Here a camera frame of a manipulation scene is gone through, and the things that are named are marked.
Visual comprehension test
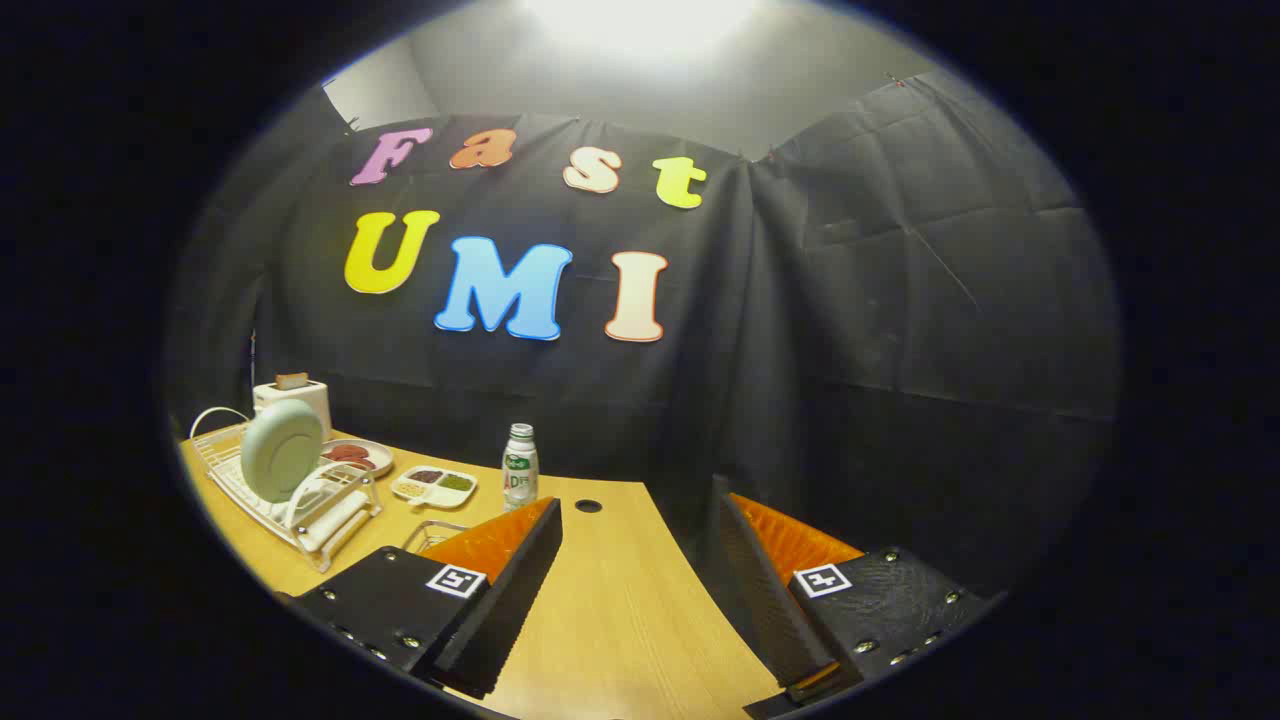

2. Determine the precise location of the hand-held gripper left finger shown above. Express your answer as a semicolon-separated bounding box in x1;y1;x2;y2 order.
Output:
285;496;564;700

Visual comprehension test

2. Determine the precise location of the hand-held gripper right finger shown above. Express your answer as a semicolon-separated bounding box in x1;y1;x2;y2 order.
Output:
712;476;993;707

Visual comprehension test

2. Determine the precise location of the white wire dish rack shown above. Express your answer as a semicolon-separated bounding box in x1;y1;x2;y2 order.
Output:
190;407;384;573

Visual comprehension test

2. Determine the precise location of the pale green plate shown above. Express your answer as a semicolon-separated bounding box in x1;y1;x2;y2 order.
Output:
240;399;325;504

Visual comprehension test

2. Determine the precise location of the round beige dish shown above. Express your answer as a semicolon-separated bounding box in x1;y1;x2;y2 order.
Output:
320;438;395;480

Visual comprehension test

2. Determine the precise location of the white divided tray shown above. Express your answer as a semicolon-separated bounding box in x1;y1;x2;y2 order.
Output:
390;465;479;510

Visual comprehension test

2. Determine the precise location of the clear bottle with green label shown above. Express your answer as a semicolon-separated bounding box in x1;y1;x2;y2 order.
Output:
502;423;540;513

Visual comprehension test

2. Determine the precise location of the white toaster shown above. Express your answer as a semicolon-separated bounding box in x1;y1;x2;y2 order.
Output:
252;378;333;441

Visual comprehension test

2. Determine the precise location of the black backdrop cloth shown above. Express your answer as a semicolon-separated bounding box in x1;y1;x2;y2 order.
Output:
165;70;1121;601

